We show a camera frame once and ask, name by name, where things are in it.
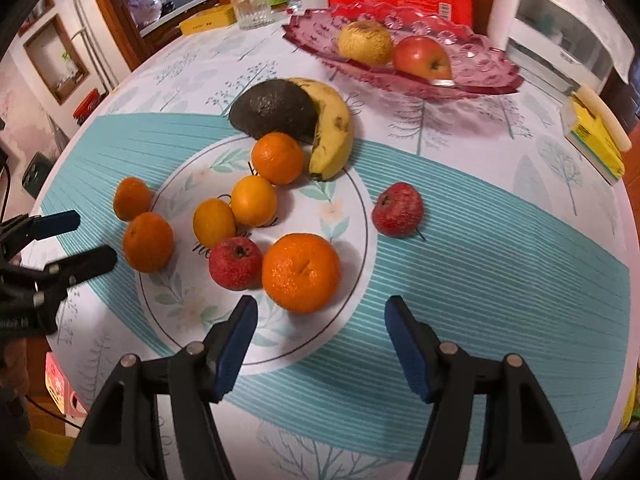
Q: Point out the flat yellow box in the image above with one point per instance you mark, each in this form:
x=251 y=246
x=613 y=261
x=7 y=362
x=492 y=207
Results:
x=207 y=20

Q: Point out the white countertop appliance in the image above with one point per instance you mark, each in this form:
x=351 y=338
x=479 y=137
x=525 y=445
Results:
x=560 y=25

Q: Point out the yellow banana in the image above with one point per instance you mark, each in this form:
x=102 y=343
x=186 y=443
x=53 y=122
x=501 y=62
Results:
x=332 y=125

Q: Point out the white paper towel roll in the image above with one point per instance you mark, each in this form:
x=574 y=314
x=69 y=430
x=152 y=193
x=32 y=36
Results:
x=502 y=5

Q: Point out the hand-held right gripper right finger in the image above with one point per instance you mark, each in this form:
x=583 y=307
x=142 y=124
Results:
x=407 y=355

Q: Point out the large orange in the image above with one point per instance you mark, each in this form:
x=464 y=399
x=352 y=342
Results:
x=300 y=272

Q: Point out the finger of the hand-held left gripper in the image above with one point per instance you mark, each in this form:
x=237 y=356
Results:
x=85 y=260
x=55 y=222

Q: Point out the red basket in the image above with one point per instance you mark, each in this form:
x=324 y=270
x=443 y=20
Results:
x=87 y=105

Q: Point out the small red apple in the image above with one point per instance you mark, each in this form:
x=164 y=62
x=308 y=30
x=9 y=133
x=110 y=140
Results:
x=397 y=210
x=235 y=262

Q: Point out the pink plastic stool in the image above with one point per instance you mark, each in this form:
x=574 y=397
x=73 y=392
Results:
x=57 y=385

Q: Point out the yellow tissue box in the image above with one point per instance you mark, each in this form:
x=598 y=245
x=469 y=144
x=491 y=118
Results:
x=595 y=135

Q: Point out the large red apple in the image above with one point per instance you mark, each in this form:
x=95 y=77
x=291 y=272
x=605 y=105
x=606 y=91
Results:
x=422 y=57

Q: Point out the pink glass fruit bowl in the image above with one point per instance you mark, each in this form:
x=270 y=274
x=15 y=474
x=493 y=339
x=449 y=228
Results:
x=480 y=67

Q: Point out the person's left hand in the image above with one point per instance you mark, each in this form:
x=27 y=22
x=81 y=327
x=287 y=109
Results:
x=14 y=367

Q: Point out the orange tangerine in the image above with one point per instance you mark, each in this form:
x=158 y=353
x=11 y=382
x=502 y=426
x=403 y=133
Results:
x=148 y=241
x=253 y=200
x=214 y=222
x=277 y=157
x=132 y=198

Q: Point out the yellow pear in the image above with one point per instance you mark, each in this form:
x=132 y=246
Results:
x=364 y=42

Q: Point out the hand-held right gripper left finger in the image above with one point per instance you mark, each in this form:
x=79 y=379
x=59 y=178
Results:
x=232 y=355

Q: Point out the clear glass cup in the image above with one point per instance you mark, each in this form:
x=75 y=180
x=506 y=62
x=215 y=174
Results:
x=252 y=7

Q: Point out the wooden wall niche frame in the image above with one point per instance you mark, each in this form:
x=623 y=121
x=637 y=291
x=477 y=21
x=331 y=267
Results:
x=55 y=60

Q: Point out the dark avocado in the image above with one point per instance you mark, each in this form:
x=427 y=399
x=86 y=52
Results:
x=272 y=107

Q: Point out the wooden cabinet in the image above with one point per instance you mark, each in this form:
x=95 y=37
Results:
x=105 y=5

